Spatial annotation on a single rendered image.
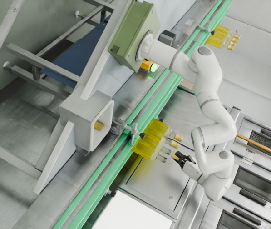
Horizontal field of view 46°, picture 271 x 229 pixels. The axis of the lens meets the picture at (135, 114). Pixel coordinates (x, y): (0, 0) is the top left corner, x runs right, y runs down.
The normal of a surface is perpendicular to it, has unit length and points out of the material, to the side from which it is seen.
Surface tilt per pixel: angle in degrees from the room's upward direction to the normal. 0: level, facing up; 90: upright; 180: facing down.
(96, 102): 90
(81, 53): 90
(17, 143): 90
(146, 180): 90
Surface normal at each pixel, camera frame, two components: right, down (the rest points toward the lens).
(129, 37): -0.19, -0.11
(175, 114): 0.14, -0.64
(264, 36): -0.47, 0.62
